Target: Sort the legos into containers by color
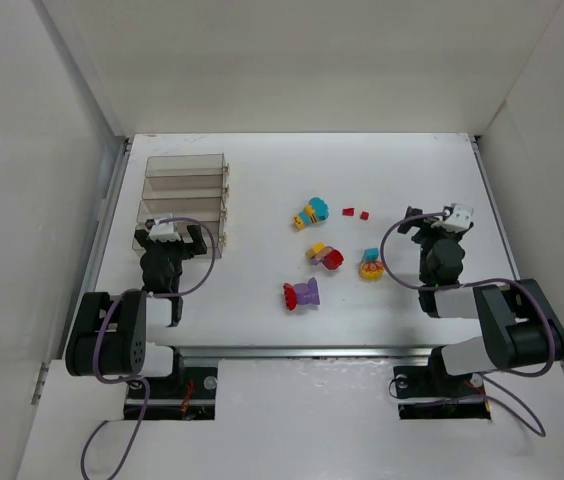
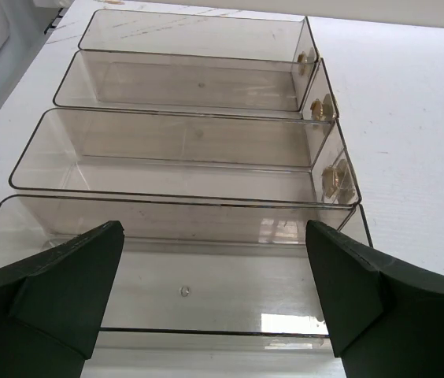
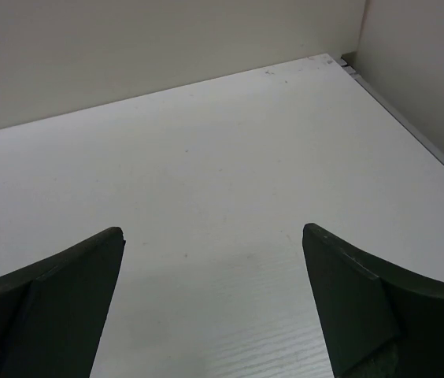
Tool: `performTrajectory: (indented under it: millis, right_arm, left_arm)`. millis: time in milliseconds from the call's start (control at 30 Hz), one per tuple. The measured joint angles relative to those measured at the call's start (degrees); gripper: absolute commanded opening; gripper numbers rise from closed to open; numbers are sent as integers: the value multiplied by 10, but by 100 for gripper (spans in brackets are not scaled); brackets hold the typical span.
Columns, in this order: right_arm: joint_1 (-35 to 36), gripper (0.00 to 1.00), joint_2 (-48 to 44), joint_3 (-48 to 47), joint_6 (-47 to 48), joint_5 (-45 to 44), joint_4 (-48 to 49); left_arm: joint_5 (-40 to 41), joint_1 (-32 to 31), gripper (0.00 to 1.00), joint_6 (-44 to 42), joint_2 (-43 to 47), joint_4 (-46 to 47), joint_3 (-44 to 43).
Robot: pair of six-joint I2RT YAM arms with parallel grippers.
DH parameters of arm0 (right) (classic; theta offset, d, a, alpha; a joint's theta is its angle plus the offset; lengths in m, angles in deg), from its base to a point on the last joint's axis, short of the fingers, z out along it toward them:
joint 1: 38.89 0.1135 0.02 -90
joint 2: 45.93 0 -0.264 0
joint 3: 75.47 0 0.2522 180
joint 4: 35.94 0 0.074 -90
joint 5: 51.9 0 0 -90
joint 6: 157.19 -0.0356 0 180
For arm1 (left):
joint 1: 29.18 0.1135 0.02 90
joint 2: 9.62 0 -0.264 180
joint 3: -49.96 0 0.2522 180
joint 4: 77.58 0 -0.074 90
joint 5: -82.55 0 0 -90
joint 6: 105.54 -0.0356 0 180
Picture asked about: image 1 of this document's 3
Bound teal square lego brick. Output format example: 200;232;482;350
362;248;379;263

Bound yellow flower lego disc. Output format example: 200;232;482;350
358;260;385;281

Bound red rounded lego brick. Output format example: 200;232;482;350
322;249;344;271

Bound teal round lego brick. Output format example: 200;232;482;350
304;197;329;224

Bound yellow striped lego brick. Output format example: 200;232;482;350
293;210;319;231

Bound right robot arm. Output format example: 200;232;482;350
394;204;564;398

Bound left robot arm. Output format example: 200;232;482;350
64;217;216;382

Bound clear acrylic bin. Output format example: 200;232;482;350
137;197;227;223
142;175;228;200
131;222;226;259
145;154;228;178

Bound purple lego vase piece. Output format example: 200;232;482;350
293;277;320;306

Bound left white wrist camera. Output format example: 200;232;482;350
148;219;181;243

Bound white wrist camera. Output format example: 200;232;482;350
148;219;181;243
442;203;474;232

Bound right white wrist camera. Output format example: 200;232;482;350
442;203;474;232

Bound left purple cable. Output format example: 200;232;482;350
79;216;216;479

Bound aluminium frame rail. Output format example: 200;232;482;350
176;346;432;359

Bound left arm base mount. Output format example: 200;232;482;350
144;357;219;421

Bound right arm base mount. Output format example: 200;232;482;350
390;365;491;420

